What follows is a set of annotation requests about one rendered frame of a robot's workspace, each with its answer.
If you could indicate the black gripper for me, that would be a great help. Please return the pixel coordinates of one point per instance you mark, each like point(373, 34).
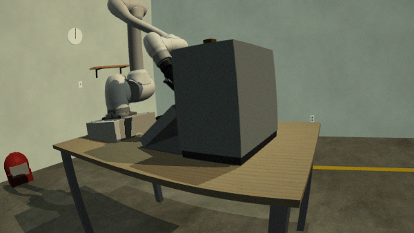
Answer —
point(167, 69)

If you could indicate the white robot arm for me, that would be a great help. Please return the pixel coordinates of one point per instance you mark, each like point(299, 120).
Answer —
point(138, 86)

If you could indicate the dark grey cabinet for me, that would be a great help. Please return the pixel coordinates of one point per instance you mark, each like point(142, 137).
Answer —
point(225, 103)

